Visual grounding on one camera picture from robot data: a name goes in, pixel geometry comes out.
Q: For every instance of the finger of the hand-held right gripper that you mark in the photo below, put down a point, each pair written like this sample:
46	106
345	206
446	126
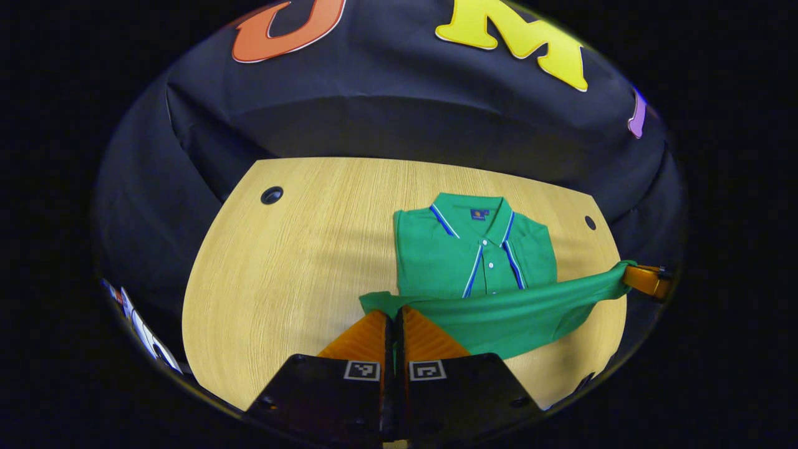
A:
648	280

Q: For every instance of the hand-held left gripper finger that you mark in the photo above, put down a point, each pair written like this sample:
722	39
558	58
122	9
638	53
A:
403	386
389	386

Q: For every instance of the green polo T-shirt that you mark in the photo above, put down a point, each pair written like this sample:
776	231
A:
449	262

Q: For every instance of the white printed sheet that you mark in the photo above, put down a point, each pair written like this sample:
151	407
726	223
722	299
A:
146	337

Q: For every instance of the black backdrop cloth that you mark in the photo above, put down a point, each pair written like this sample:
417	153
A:
405	125

